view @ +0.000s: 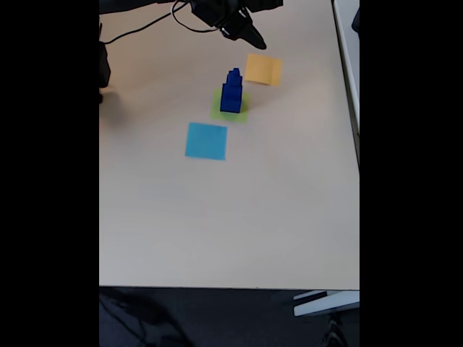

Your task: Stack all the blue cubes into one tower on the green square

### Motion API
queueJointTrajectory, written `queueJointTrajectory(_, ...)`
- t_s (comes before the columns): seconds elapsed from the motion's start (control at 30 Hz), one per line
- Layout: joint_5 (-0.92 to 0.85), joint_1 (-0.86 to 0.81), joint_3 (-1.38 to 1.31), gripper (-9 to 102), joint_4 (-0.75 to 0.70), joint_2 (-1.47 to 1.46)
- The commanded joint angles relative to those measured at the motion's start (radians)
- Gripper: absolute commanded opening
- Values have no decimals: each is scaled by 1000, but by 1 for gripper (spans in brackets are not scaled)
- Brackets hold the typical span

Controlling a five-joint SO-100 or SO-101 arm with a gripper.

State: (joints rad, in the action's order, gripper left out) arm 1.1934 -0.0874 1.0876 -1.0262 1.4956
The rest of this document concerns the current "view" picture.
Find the small blue cube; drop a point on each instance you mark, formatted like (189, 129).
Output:
(234, 76)

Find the yellow paper square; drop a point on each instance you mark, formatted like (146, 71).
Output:
(262, 68)

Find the green paper square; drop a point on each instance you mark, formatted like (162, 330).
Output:
(217, 114)

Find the light blue paper square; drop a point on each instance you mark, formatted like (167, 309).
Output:
(206, 141)

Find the medium blue cube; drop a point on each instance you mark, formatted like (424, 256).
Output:
(233, 85)

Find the large blue cube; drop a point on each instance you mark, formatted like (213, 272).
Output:
(230, 101)

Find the white neighbouring table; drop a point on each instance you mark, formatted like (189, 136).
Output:
(349, 54)

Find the dark object beside table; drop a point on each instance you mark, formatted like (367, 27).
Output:
(356, 21)

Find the white table foot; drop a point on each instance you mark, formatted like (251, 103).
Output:
(325, 303)

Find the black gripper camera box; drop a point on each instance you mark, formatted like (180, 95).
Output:
(264, 4)

